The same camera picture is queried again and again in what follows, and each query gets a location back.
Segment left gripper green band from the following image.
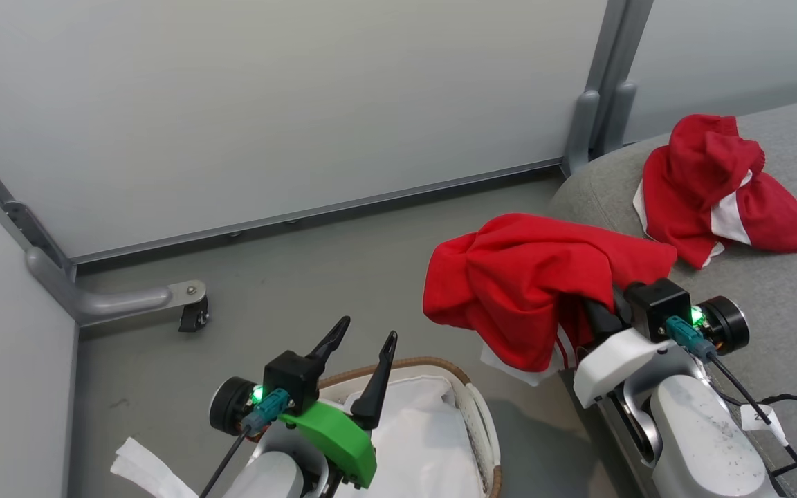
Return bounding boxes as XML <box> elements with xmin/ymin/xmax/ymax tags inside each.
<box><xmin>208</xmin><ymin>316</ymin><xmax>399</xmax><ymax>489</ymax></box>

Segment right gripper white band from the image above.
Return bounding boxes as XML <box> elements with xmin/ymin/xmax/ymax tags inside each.
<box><xmin>573</xmin><ymin>282</ymin><xmax>751</xmax><ymax>409</ymax></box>

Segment red shirt with white hem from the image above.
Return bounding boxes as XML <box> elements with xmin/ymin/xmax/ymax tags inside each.
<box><xmin>422</xmin><ymin>212</ymin><xmax>679</xmax><ymax>387</ymax></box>

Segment red shorts with white panels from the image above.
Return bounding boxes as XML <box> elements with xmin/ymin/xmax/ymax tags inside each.
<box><xmin>632</xmin><ymin>113</ymin><xmax>797</xmax><ymax>270</ymax></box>

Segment grey fabric sofa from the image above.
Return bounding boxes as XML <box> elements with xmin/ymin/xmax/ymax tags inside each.
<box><xmin>547</xmin><ymin>93</ymin><xmax>797</xmax><ymax>498</ymax></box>

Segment white cloth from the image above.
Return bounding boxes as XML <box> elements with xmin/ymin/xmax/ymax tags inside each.
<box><xmin>333</xmin><ymin>375</ymin><xmax>486</xmax><ymax>498</ymax></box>

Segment white wicker laundry basket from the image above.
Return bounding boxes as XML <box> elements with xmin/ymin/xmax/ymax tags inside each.
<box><xmin>315</xmin><ymin>356</ymin><xmax>504</xmax><ymax>498</ymax></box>

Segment black caster wheel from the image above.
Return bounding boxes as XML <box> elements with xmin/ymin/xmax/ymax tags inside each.
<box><xmin>178</xmin><ymin>299</ymin><xmax>211</xmax><ymax>333</ymax></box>

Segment grey partition foot bar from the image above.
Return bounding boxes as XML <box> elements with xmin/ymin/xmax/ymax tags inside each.
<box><xmin>24</xmin><ymin>246</ymin><xmax>208</xmax><ymax>326</ymax></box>

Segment right arm black cable teal plug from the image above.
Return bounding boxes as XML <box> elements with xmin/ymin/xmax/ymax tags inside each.
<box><xmin>664</xmin><ymin>315</ymin><xmax>797</xmax><ymax>498</ymax></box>

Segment arm black cable teal plug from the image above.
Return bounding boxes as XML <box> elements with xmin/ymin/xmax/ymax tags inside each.
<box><xmin>197</xmin><ymin>388</ymin><xmax>296</xmax><ymax>498</ymax></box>
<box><xmin>664</xmin><ymin>315</ymin><xmax>797</xmax><ymax>498</ymax></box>

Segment left arm black cable teal plug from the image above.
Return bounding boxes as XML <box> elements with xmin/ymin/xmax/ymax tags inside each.
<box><xmin>197</xmin><ymin>388</ymin><xmax>296</xmax><ymax>498</ymax></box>

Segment grey partition bottom rail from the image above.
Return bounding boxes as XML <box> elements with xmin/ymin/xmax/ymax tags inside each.
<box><xmin>69</xmin><ymin>157</ymin><xmax>567</xmax><ymax>266</ymax></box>

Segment white cable tag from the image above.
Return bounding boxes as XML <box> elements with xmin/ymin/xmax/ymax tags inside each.
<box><xmin>740</xmin><ymin>403</ymin><xmax>789</xmax><ymax>448</ymax></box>

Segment grey double partition post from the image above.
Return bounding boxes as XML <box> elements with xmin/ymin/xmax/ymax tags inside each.
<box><xmin>562</xmin><ymin>0</ymin><xmax>654</xmax><ymax>178</ymax></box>

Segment white fabric strap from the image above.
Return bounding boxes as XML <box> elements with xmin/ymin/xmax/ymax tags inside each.
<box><xmin>109</xmin><ymin>436</ymin><xmax>201</xmax><ymax>498</ymax></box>

